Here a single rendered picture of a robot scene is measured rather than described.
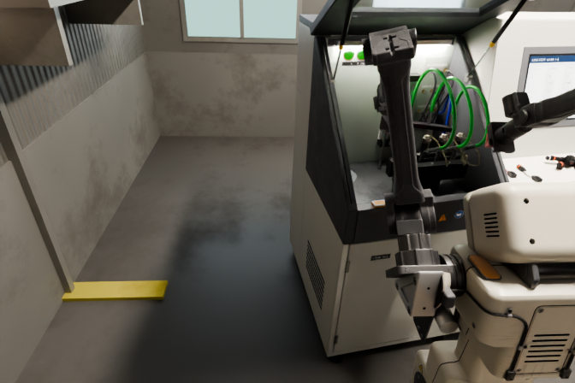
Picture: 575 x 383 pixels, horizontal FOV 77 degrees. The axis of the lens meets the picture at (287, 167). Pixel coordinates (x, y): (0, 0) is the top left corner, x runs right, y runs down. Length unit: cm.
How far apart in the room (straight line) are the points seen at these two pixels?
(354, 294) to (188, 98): 286
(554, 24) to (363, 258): 125
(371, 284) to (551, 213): 99
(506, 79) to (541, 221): 110
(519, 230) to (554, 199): 9
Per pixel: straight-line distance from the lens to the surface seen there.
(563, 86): 203
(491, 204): 79
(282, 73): 380
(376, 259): 156
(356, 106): 176
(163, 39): 386
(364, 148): 188
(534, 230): 79
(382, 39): 78
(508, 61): 182
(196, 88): 391
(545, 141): 204
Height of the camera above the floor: 174
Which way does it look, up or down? 30 degrees down
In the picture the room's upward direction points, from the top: 2 degrees clockwise
